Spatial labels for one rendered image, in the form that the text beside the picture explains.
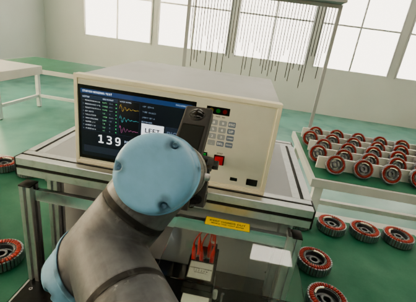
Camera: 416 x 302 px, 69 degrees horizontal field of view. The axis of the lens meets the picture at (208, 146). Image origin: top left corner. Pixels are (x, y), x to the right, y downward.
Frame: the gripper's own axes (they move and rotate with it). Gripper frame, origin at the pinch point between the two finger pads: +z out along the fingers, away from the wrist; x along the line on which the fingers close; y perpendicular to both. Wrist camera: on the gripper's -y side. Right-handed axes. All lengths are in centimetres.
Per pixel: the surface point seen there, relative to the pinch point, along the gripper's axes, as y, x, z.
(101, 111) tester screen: -7.1, -22.6, 1.2
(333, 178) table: -5, 65, 114
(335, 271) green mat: 27, 46, 44
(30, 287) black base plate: 39, -39, 15
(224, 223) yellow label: 11.8, 7.3, 3.6
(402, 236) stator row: 14, 79, 68
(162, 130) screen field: -5.3, -9.0, 2.0
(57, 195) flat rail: 13.4, -31.6, 6.9
